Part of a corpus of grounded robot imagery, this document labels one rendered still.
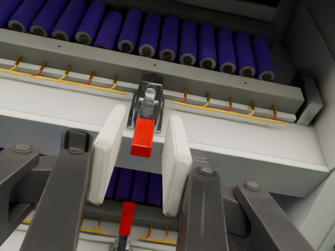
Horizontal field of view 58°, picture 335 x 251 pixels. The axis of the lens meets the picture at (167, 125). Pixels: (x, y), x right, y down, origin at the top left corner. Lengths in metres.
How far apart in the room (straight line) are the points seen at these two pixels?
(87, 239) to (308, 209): 0.24
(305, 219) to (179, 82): 0.17
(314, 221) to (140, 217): 0.19
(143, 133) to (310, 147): 0.16
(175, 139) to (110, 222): 0.26
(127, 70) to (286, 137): 0.15
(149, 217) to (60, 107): 0.18
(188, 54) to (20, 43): 0.15
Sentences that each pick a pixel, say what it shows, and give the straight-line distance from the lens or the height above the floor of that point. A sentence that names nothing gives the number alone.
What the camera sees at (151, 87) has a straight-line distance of 0.23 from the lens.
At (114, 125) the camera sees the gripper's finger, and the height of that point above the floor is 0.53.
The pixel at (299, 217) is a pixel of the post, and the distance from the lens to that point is 0.32.
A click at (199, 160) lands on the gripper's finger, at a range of 0.15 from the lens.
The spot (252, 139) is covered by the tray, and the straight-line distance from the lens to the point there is 0.27.
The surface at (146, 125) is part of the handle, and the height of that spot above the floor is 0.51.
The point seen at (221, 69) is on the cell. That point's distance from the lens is 0.31.
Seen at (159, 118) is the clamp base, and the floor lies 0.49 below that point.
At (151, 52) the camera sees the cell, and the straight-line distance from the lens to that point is 0.31.
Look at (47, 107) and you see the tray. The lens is 0.26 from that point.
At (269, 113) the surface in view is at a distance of 0.29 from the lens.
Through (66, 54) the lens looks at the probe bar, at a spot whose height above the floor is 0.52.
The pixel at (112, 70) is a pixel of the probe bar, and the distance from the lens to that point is 0.27.
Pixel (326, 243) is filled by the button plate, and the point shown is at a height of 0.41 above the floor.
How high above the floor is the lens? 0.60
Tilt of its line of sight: 27 degrees down
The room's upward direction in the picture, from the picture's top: 13 degrees clockwise
